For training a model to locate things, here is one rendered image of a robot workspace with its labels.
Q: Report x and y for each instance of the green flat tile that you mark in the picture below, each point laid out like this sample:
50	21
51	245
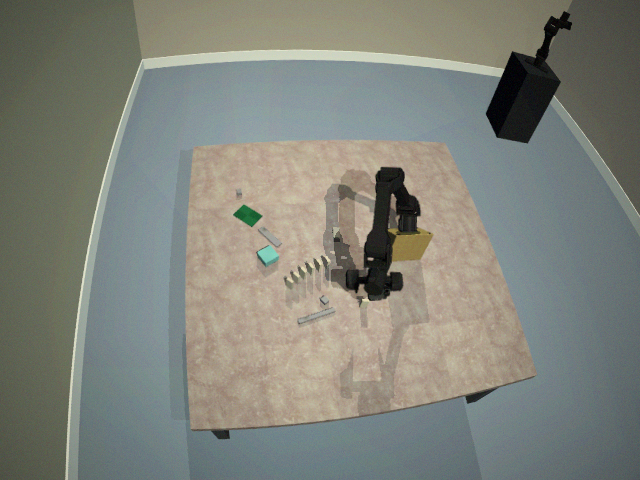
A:
249	216

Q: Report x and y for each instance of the light teal block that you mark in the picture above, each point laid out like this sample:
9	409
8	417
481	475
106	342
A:
267	256

